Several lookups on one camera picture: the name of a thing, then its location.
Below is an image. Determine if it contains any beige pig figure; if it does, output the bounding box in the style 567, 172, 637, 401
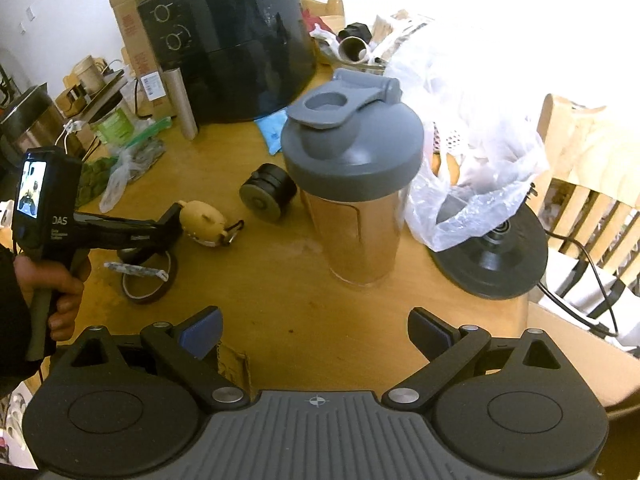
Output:
177, 199, 246, 248

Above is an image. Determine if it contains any blue wipes packet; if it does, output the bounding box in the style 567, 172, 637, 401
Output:
254, 109, 289, 156

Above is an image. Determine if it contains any orange fruit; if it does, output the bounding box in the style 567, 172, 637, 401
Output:
432, 152, 461, 186

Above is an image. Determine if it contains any person's left forearm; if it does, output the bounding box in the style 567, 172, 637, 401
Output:
0, 246, 47, 393

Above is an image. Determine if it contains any white cable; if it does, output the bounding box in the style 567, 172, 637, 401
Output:
62, 119, 84, 152

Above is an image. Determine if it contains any person's left hand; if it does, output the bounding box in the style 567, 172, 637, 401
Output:
14, 255, 86, 341

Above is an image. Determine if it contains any green net bag of produce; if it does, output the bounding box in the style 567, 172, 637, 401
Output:
74, 155, 121, 206

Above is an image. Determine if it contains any black caster wheel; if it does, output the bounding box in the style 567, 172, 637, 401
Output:
238, 163, 299, 223

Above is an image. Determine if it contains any black power cable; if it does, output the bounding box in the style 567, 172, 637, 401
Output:
537, 229, 621, 337

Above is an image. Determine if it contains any silver foil packet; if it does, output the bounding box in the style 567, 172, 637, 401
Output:
103, 261, 169, 281

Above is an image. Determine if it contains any black air fryer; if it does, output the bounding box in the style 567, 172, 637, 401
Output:
135, 0, 317, 124

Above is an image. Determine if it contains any black round disc base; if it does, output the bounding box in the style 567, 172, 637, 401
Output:
427, 204, 550, 301

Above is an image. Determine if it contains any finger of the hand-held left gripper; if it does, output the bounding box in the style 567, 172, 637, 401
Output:
130, 202, 184, 251

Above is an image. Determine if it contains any red print cardboard box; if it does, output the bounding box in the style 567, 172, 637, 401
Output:
108, 0, 174, 119

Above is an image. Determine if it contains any plastic wrap roll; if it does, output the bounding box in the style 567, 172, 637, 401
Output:
337, 34, 374, 64

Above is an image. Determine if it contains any clear plastic bag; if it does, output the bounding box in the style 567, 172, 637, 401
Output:
98, 117, 172, 214

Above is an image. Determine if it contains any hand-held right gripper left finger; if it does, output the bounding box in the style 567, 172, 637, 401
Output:
62, 305, 251, 408

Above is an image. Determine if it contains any white plastic bag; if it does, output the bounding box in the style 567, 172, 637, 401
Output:
384, 24, 551, 254

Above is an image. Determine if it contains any grey cardboard tube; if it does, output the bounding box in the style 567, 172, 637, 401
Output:
162, 67, 200, 141

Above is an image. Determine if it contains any beige lidded jar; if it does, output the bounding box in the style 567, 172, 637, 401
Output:
74, 54, 109, 94

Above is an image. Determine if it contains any clear shaker bottle grey lid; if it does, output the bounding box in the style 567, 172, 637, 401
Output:
279, 68, 425, 289

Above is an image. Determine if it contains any green label container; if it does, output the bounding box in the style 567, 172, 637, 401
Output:
92, 107, 136, 146

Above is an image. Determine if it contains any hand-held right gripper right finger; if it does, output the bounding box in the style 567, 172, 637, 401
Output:
382, 307, 571, 409

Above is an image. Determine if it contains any wooden chair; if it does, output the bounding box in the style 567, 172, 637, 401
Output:
529, 94, 640, 287

